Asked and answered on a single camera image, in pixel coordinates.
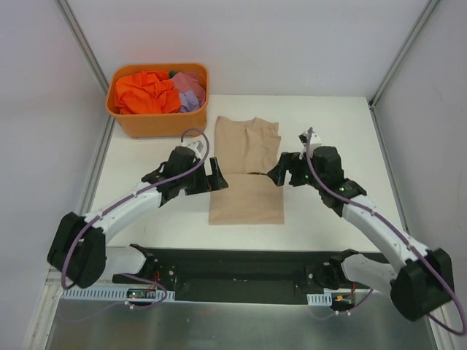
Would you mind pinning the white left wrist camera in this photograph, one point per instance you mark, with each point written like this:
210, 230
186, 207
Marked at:
196, 146

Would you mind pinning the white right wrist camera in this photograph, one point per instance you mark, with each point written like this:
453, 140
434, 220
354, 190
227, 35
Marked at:
314, 141

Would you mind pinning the aluminium corner post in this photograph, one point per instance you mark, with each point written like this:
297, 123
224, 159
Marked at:
82, 42
410, 40

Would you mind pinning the aluminium front frame rail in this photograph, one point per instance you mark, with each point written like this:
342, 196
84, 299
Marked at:
105, 283

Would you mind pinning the left aluminium corner post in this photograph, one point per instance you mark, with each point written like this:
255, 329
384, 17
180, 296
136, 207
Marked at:
82, 42

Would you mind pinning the right grey cable duct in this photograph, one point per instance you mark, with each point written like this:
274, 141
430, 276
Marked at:
324, 299

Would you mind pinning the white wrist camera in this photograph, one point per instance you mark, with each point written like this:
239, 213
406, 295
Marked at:
196, 146
314, 141

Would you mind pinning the right aluminium corner post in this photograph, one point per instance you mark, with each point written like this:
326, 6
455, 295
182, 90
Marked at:
410, 40

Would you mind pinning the grey cable duct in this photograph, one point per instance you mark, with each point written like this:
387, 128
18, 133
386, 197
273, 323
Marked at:
324, 299
118, 294

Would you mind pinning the lavender t shirt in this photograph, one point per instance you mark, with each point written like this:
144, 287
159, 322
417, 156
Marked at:
189, 102

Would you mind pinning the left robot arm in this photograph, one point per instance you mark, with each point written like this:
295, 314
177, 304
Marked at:
78, 249

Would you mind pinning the beige t shirt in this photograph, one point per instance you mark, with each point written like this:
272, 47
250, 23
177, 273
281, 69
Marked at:
246, 152

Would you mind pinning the pink t shirt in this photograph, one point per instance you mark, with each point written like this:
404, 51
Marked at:
185, 82

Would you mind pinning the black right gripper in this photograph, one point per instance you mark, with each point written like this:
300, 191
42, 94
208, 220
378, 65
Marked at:
292, 172

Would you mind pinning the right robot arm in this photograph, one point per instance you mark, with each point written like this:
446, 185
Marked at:
417, 279

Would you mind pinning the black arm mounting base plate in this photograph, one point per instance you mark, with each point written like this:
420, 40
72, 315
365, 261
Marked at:
236, 276

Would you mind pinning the orange plastic laundry basket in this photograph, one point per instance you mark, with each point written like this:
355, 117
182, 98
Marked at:
160, 125

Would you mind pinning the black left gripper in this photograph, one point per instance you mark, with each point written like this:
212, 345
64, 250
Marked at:
201, 181

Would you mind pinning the left grey cable duct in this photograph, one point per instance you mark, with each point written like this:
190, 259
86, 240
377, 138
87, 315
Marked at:
118, 294

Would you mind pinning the orange t shirt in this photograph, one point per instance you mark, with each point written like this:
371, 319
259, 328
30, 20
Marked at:
146, 92

